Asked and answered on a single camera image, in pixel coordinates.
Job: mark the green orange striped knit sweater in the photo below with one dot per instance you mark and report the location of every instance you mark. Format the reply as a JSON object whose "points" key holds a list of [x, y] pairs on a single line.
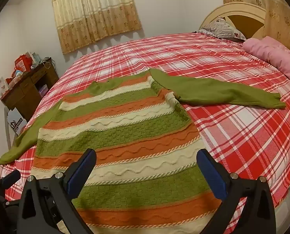
{"points": [[135, 131]]}

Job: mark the cream wooden headboard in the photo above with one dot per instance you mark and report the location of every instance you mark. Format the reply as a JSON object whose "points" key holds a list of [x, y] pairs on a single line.
{"points": [[247, 14]]}

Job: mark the grey patterned pillow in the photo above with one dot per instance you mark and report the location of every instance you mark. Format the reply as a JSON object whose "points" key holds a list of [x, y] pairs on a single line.
{"points": [[220, 29]]}

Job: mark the red plaid bedsheet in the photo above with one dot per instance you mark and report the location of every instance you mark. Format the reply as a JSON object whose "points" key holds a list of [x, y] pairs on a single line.
{"points": [[232, 131]]}

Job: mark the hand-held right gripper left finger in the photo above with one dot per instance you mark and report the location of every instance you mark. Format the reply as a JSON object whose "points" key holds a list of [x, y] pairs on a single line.
{"points": [[83, 173]]}

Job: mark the pink pillow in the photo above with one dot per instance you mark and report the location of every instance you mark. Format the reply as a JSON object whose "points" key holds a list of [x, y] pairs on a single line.
{"points": [[276, 56]]}

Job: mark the white card box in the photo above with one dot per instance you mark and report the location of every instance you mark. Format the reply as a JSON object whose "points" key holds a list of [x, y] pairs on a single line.
{"points": [[2, 84]]}

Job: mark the flat red box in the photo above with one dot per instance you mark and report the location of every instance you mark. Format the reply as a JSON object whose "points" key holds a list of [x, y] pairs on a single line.
{"points": [[13, 80]]}

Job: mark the purple box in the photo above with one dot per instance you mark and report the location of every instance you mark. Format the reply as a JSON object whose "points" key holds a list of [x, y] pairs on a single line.
{"points": [[43, 90]]}

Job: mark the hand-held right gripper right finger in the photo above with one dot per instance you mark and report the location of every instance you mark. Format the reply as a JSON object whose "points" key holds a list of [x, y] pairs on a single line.
{"points": [[213, 175]]}

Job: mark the brown wooden desk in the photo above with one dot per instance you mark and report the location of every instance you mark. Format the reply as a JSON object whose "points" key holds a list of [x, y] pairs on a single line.
{"points": [[23, 95]]}

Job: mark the beige floral curtain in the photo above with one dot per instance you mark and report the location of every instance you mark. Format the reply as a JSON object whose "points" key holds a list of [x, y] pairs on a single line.
{"points": [[93, 17], [279, 12]]}

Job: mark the pale leaning board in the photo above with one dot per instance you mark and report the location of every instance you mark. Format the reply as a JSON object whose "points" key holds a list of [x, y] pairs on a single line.
{"points": [[6, 126]]}

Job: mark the white paper bag black print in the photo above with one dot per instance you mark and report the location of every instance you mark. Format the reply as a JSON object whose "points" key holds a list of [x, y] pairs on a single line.
{"points": [[16, 121]]}

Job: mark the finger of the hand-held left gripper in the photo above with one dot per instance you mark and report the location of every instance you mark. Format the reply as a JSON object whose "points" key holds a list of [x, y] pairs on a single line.
{"points": [[11, 177]]}

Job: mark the red gift bag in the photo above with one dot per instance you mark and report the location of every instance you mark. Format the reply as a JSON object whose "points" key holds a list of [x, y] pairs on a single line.
{"points": [[23, 62]]}

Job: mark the teal packet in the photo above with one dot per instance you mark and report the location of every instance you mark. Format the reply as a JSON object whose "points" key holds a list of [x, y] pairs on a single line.
{"points": [[36, 59]]}

